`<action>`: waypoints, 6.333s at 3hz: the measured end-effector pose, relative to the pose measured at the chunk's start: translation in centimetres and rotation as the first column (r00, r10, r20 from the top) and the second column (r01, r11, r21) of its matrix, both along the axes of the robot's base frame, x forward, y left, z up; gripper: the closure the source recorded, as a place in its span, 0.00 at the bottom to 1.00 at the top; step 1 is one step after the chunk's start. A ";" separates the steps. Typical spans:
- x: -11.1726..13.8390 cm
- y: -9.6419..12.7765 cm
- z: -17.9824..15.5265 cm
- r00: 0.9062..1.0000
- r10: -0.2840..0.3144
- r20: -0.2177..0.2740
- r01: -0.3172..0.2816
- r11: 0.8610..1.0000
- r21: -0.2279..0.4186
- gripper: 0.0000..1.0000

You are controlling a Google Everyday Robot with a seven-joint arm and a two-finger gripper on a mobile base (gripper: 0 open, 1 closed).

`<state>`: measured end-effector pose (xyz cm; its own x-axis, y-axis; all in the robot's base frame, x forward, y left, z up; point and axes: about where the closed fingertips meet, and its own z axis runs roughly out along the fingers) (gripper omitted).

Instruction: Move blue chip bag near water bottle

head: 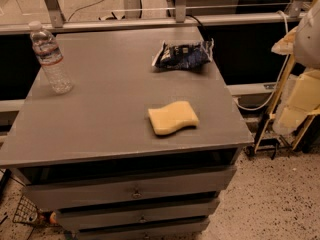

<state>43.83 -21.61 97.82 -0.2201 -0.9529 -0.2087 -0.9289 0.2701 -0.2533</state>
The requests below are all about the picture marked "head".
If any bottom grey drawer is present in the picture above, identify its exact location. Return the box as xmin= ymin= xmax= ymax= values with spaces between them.
xmin=77 ymin=218 xmax=209 ymax=240

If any grey drawer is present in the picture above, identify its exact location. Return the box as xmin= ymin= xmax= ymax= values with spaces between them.
xmin=25 ymin=166 xmax=236 ymax=210
xmin=77 ymin=218 xmax=209 ymax=240
xmin=57 ymin=198 xmax=220 ymax=231

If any middle grey drawer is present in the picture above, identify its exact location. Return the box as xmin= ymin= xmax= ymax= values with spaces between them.
xmin=57 ymin=198 xmax=220 ymax=231

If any yellow sponge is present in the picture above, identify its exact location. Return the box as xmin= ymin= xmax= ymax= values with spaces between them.
xmin=148 ymin=101 xmax=199 ymax=136

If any blue chip bag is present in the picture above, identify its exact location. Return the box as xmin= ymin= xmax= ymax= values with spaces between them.
xmin=152 ymin=39 xmax=214 ymax=70

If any top grey drawer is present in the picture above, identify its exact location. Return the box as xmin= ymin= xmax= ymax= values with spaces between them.
xmin=25 ymin=166 xmax=236 ymax=210

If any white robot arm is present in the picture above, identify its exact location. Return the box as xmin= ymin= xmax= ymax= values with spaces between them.
xmin=293 ymin=0 xmax=320 ymax=69

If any clear plastic water bottle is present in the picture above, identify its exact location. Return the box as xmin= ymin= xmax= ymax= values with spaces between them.
xmin=29 ymin=21 xmax=73 ymax=94

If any black cable on floor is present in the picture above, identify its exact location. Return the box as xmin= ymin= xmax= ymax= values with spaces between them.
xmin=67 ymin=0 xmax=124 ymax=22

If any black wire basket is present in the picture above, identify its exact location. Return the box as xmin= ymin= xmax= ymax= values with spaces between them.
xmin=13 ymin=195 xmax=38 ymax=224

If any grey drawer cabinet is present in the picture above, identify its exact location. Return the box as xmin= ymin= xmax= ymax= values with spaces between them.
xmin=0 ymin=26 xmax=255 ymax=240

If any metal railing frame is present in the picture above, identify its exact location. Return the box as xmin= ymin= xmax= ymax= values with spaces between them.
xmin=0 ymin=0 xmax=317 ymax=35

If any white cable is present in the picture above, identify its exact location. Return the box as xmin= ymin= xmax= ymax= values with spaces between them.
xmin=234 ymin=10 xmax=290 ymax=112

